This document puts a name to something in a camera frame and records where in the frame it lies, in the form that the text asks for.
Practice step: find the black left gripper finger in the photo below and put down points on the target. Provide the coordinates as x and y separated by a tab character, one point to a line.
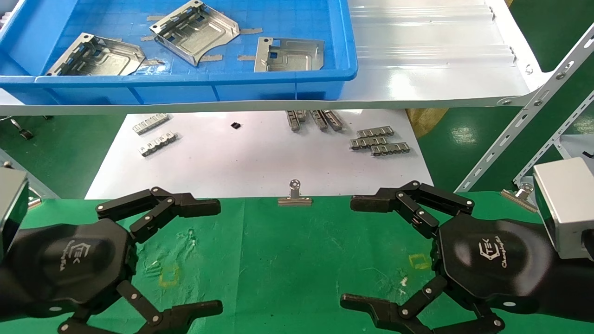
195	206

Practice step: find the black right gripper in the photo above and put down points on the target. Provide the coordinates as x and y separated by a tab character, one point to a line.
492	260

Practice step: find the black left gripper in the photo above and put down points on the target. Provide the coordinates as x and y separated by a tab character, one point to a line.
69	264

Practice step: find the bent sheet metal bracket part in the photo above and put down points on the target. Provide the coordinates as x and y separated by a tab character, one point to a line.
111	58
204	37

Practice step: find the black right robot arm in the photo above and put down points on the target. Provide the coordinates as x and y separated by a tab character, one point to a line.
575	287

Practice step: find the small notched metal strip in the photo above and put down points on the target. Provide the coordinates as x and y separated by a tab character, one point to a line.
292	120
158	144
302	115
375	132
151	124
319	119
367	143
390	149

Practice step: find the white paper sheet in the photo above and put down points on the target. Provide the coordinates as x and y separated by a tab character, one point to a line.
260	162

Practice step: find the green table cloth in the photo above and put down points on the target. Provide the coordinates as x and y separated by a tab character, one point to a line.
287	260

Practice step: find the silver binder clip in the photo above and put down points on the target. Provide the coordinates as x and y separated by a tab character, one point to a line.
34	201
519	197
294	200

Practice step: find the blue plastic bin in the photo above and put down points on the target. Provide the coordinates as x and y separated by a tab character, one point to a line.
185	90

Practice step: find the yellow-brown cardboard box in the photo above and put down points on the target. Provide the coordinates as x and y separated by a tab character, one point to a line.
424	121

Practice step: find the upright metal strips group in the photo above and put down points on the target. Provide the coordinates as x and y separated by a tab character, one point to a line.
334	119

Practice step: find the grey slotted angle bar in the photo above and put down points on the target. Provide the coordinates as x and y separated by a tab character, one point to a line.
44	188

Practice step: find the flat sheet metal plate part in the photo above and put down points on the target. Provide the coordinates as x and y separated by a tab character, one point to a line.
297	58

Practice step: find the metal caster leg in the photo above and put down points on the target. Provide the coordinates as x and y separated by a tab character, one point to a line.
23	132

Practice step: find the white shelf panel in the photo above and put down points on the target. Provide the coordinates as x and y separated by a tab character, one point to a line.
417	69

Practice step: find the long white slotted angle bar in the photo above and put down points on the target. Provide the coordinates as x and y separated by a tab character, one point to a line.
519	123

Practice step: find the short white slotted angle bar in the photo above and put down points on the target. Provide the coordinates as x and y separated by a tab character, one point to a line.
557	139

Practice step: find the white side table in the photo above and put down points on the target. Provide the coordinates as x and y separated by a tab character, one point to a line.
577	146

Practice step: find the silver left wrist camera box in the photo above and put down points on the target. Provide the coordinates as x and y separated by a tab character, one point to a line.
11	208

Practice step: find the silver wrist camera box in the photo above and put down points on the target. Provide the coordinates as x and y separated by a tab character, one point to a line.
11	208
566	204

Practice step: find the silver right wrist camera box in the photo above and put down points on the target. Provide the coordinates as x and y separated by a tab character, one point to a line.
566	204

